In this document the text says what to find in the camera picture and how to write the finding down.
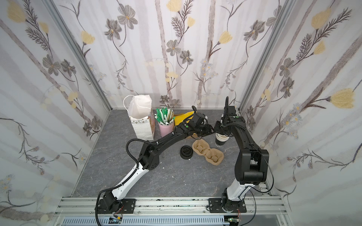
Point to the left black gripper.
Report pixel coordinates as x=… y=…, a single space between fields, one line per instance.
x=202 y=129

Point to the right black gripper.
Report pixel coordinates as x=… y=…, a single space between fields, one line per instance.
x=221 y=129

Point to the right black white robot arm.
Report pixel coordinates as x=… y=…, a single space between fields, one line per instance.
x=251 y=167

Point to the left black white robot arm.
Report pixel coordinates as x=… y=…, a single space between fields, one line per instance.
x=147 y=160

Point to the black paper cup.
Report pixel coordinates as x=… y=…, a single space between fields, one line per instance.
x=221 y=139

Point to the yellow napkins stack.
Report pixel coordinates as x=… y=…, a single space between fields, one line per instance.
x=180 y=118

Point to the black cup lid stack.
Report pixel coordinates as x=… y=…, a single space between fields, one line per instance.
x=186 y=152

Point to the brown pulp cup carrier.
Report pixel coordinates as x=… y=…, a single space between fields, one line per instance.
x=212 y=155

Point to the pink cup holder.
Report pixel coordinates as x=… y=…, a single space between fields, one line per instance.
x=165 y=129

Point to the green white straws bundle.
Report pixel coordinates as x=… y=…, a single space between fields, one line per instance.
x=164 y=116

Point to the white patterned paper bag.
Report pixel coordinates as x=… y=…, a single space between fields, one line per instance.
x=140 y=113

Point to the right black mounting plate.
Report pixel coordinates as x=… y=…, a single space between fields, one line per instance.
x=218 y=205

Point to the black mounting plate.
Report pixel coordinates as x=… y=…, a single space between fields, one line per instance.
x=125 y=206
x=218 y=205

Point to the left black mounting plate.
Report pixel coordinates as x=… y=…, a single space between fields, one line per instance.
x=125 y=206

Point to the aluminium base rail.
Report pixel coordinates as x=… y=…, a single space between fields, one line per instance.
x=173 y=211

